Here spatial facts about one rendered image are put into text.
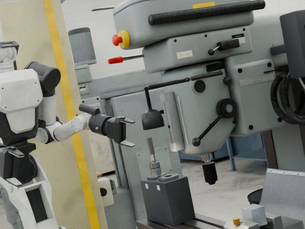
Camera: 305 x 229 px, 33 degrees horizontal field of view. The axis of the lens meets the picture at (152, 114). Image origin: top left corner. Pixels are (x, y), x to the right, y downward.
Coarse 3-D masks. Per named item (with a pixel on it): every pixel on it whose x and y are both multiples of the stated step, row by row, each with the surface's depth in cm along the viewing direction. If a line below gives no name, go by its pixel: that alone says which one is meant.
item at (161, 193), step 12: (144, 180) 230; (156, 180) 224; (168, 180) 217; (180, 180) 217; (144, 192) 230; (156, 192) 221; (168, 192) 214; (180, 192) 217; (156, 204) 223; (168, 204) 214; (180, 204) 217; (192, 204) 220; (156, 216) 225; (168, 216) 216; (180, 216) 216; (192, 216) 219
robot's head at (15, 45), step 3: (0, 42) 212; (3, 42) 213; (6, 42) 214; (9, 42) 215; (12, 42) 216; (15, 42) 217; (0, 45) 210; (3, 45) 211; (6, 45) 212; (9, 45) 212; (12, 45) 213; (15, 45) 215; (18, 45) 216; (15, 48) 217; (18, 48) 217; (15, 51) 216; (15, 57) 217
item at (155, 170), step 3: (150, 165) 228; (153, 165) 227; (156, 165) 228; (159, 165) 229; (150, 168) 229; (153, 168) 228; (156, 168) 228; (159, 168) 228; (153, 171) 228; (156, 171) 228; (159, 171) 228; (153, 174) 228; (156, 174) 228; (159, 174) 228
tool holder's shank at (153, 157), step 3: (147, 138) 229; (150, 138) 228; (147, 141) 229; (150, 141) 228; (150, 144) 228; (150, 147) 228; (153, 147) 229; (150, 150) 228; (153, 150) 229; (150, 153) 229; (153, 153) 228; (150, 156) 229; (153, 156) 228; (150, 159) 229; (153, 159) 228; (153, 162) 229
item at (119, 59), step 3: (117, 57) 183; (120, 57) 183; (123, 57) 184; (126, 57) 185; (129, 57) 185; (132, 57) 185; (135, 57) 186; (138, 57) 187; (141, 57) 187; (108, 60) 182; (111, 60) 182; (114, 60) 182; (117, 60) 183; (120, 60) 183; (123, 60) 184; (108, 63) 182; (111, 63) 182; (114, 63) 183
